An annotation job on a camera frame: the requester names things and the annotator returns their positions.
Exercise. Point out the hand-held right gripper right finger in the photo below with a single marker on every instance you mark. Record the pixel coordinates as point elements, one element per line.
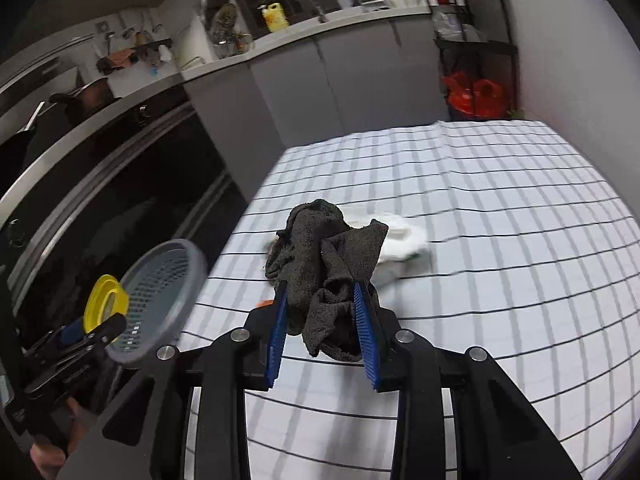
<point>365,340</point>

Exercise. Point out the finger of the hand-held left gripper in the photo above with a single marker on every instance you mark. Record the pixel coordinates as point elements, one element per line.
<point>74,331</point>
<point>112,327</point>

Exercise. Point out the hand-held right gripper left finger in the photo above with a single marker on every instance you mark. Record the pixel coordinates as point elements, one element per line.
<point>277,340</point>

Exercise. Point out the grey perforated plastic basket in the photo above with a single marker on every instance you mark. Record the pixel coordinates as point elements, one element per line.
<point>160,290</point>

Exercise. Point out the dark grey cloth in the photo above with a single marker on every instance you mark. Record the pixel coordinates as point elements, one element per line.
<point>310,250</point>

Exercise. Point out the person's left hand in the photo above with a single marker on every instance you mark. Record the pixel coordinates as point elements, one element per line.
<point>47,460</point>

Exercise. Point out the white crumpled tissue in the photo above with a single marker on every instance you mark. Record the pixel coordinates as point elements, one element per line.
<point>400,240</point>

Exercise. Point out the black oven knob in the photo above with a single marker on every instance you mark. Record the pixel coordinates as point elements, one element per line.
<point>143,108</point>
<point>15,232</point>

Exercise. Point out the black built-in oven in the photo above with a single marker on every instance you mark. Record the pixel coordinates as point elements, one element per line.
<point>125,185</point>

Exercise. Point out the black frying pan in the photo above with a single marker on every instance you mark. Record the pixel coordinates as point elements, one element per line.
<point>20,140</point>

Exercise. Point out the copper cooking pot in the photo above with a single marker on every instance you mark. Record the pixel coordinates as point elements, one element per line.
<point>90,95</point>

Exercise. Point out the grey kitchen cabinet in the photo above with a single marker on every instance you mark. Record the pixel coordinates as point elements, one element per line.
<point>350,75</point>

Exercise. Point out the red plastic bags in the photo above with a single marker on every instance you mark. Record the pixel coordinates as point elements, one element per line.
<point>470,92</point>

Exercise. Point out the black metal shelf rack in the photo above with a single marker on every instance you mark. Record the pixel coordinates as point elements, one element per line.
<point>475,46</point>

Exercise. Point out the yellow detergent bottle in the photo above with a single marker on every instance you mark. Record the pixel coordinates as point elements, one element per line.
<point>275,19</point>

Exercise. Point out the metal strainer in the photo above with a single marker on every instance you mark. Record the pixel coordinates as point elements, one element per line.
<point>220,15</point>

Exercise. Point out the chrome kitchen faucet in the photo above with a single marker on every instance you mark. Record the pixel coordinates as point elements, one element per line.
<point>317,10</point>

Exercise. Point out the white cup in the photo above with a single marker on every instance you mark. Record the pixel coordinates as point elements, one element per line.
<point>345,2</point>

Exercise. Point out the wall utensil rail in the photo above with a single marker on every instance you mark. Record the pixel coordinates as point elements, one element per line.
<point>135,52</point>

